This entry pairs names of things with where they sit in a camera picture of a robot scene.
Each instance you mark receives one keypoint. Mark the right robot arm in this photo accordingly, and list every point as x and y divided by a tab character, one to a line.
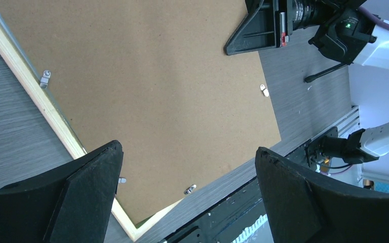
348	34

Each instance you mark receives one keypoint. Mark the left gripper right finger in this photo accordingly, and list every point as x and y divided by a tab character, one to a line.
305	206

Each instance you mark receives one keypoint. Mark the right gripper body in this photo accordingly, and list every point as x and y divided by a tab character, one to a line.
292	15

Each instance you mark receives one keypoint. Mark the brown backing board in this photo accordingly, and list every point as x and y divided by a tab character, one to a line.
152	75

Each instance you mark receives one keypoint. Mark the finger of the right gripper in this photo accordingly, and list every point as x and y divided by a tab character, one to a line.
257	31

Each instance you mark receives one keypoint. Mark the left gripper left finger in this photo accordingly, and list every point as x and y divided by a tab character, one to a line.
70	203

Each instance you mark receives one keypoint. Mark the wooden picture frame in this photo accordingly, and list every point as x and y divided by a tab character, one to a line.
28	79

